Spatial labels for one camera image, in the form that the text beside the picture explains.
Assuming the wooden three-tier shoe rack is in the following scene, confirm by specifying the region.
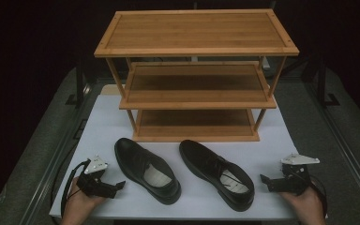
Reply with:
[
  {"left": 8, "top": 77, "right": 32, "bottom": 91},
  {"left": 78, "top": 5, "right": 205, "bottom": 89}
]
[{"left": 94, "top": 8, "right": 300, "bottom": 143}]

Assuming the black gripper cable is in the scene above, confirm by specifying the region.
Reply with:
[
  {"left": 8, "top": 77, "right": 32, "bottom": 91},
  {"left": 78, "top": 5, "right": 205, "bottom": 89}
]
[
  {"left": 60, "top": 158, "right": 92, "bottom": 218},
  {"left": 308, "top": 173, "right": 329, "bottom": 218}
]

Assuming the black leather dress shoe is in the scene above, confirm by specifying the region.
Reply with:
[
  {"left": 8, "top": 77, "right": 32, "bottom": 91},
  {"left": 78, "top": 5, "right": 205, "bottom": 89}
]
[
  {"left": 178, "top": 139, "right": 256, "bottom": 213},
  {"left": 113, "top": 137, "right": 182, "bottom": 206}
]

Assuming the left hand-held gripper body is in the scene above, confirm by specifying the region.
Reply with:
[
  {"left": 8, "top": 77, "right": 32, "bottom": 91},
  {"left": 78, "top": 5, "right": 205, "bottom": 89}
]
[{"left": 75, "top": 154, "right": 120, "bottom": 200}]

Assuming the person's left hand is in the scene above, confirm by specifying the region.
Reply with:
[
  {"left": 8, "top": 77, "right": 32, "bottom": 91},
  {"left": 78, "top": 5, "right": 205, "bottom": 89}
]
[{"left": 61, "top": 177, "right": 108, "bottom": 224}]

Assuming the metal floor rail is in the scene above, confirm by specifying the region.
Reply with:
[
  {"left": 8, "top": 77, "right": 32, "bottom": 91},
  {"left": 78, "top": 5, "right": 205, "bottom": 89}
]
[
  {"left": 305, "top": 82, "right": 360, "bottom": 219},
  {"left": 18, "top": 83, "right": 102, "bottom": 225}
]

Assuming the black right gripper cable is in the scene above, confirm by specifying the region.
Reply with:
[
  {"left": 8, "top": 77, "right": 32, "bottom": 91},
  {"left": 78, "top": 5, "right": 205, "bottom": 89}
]
[{"left": 308, "top": 173, "right": 329, "bottom": 218}]

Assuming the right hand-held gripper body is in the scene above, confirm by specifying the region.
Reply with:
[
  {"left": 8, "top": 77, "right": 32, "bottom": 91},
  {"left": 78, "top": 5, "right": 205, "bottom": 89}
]
[{"left": 265, "top": 153, "right": 321, "bottom": 196}]

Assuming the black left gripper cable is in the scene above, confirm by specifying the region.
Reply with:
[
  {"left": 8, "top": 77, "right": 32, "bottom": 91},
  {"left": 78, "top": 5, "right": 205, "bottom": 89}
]
[{"left": 60, "top": 158, "right": 92, "bottom": 218}]

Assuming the black metal stand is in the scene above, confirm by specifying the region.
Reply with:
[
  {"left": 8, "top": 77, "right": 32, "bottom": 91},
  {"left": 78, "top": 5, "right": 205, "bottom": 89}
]
[
  {"left": 306, "top": 54, "right": 341, "bottom": 109},
  {"left": 65, "top": 57, "right": 92, "bottom": 110}
]

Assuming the person's right hand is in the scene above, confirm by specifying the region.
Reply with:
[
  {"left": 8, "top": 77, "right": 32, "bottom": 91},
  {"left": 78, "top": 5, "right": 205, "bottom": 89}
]
[{"left": 277, "top": 184, "right": 326, "bottom": 224}]

